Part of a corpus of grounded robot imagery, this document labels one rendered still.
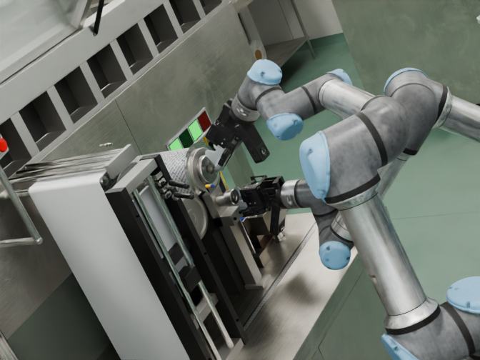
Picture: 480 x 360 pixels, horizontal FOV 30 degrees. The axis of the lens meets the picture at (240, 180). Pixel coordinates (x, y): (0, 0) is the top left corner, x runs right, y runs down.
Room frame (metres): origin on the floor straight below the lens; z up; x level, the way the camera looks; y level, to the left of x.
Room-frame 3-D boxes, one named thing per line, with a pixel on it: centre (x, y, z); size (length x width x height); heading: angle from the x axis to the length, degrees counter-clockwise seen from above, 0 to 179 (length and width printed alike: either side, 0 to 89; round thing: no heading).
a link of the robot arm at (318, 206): (2.08, -0.17, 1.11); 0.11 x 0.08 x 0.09; 52
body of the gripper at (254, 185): (2.18, -0.05, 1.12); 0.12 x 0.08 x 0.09; 52
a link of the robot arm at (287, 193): (2.13, -0.11, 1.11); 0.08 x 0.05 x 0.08; 142
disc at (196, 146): (2.21, 0.08, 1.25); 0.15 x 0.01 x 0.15; 141
